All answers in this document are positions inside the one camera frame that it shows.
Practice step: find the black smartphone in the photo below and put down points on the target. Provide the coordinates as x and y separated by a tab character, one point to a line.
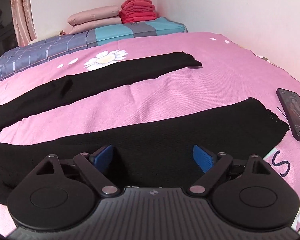
290	102

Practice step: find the plaid blue folded quilt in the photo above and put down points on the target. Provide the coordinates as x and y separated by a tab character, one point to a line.
21	58

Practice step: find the red folded blanket on bed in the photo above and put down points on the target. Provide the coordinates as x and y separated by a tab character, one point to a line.
137	11

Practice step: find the pink curtain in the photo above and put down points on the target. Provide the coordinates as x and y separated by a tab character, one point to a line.
23	21

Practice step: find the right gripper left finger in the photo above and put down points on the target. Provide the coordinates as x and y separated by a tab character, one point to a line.
58	194

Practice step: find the pink floral bedsheet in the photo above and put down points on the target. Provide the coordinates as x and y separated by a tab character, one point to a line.
228	74

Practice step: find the lower pink pillow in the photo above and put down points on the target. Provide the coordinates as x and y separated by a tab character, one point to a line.
95	24

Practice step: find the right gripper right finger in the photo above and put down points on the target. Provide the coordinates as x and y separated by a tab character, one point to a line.
248	194

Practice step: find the black pants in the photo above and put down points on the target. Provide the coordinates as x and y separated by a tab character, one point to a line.
150	154

